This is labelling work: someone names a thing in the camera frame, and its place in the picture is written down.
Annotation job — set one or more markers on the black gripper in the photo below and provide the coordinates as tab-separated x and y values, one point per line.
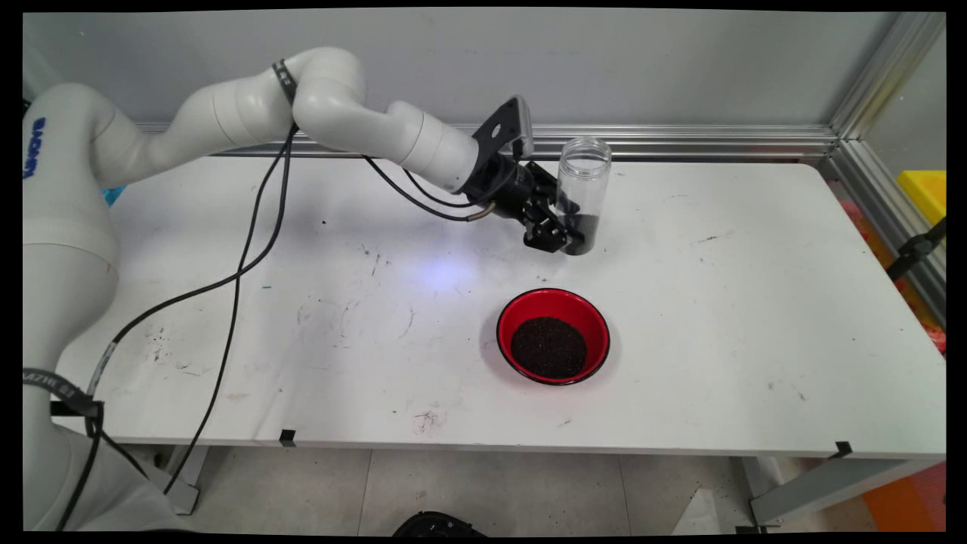
514	185

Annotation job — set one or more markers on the clear plastic jar with seeds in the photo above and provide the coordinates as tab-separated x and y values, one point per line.
585	174

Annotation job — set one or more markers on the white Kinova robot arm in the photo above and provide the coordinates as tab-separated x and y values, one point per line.
340	98

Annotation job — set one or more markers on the red bowl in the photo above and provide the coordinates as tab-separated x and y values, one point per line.
555	306

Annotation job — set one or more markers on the black seed pile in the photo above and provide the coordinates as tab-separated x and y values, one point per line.
548	351

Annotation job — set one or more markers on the pink block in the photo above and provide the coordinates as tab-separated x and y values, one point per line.
854	215

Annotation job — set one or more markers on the black round floor object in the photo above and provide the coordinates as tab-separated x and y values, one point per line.
438	525

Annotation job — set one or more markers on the black table edge clip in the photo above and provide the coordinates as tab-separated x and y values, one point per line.
844	449
288	437

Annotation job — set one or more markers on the yellow storage box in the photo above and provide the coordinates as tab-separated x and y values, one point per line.
925	193

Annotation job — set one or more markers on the grey metal table leg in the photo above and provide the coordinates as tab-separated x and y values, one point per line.
816	487
189	468

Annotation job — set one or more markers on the orange floor box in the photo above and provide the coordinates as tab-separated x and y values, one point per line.
906	499

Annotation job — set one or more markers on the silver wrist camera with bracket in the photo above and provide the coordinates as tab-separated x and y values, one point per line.
498	132

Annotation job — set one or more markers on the long aluminium frame rail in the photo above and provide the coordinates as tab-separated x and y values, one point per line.
680	140

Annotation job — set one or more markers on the short aluminium frame rail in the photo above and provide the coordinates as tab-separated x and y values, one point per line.
869	189

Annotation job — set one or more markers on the aluminium frame corner post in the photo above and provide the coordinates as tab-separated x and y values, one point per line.
884	75

